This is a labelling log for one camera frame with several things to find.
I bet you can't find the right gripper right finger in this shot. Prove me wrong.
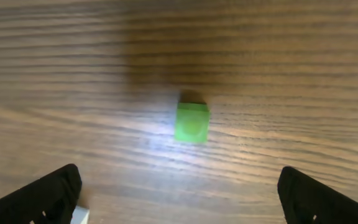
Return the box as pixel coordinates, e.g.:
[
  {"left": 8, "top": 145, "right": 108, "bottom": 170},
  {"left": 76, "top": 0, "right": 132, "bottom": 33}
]
[{"left": 277, "top": 166, "right": 358, "bottom": 224}]

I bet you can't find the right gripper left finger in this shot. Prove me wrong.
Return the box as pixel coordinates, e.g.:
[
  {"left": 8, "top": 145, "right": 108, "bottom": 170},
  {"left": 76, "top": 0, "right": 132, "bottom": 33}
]
[{"left": 0, "top": 163, "right": 83, "bottom": 224}]

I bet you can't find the white cube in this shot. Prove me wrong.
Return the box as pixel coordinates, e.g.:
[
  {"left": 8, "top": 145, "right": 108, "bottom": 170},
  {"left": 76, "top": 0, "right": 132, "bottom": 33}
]
[{"left": 70, "top": 205, "right": 90, "bottom": 224}]

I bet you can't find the green cube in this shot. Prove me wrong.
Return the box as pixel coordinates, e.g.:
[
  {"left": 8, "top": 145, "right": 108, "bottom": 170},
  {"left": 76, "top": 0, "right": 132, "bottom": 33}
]
[{"left": 174, "top": 101, "right": 211, "bottom": 144}]

